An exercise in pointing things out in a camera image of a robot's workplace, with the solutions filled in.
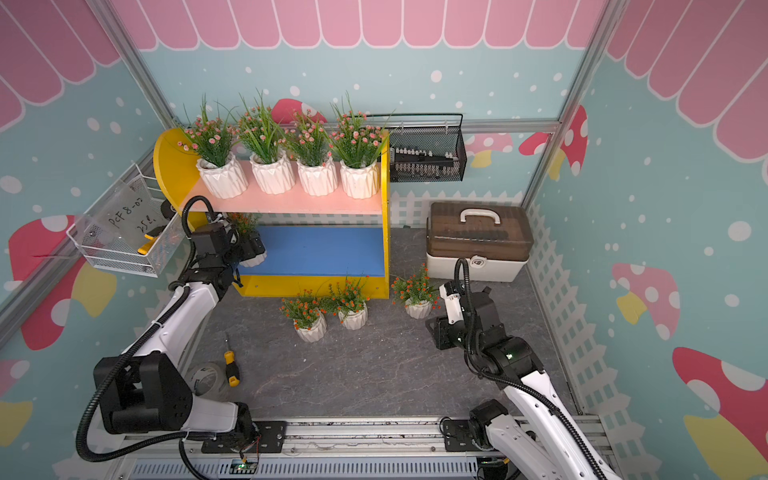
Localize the red flower pot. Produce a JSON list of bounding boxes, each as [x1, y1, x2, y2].
[[227, 212, 267, 268], [328, 278, 370, 330], [391, 264, 439, 320], [280, 290, 327, 343]]

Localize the pink flower pot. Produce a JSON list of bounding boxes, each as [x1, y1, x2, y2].
[[177, 96, 248, 199], [285, 112, 338, 197], [237, 91, 295, 195], [330, 97, 390, 200]]

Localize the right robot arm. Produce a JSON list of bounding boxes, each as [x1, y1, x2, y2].
[[426, 259, 618, 479]]

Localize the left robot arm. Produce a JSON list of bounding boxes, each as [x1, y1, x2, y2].
[[75, 195, 260, 463]]

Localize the yellow rack with coloured shelves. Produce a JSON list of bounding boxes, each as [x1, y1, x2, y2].
[[153, 129, 390, 299]]

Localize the black tape roll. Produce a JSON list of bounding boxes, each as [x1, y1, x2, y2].
[[160, 200, 176, 225]]

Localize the yellow utility knife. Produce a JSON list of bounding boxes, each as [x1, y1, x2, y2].
[[138, 235, 157, 255]]

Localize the brown lidded storage box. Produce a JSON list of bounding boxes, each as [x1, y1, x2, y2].
[[426, 201, 534, 282]]

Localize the white wire wall basket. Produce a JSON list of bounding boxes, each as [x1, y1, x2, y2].
[[66, 164, 185, 278]]

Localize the yellow handled screwdriver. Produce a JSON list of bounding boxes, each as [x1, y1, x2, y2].
[[224, 335, 241, 388]]

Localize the metal base rail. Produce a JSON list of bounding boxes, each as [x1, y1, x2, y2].
[[119, 415, 607, 480]]

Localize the black wire mesh basket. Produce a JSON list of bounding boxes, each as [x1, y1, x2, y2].
[[368, 113, 467, 183]]

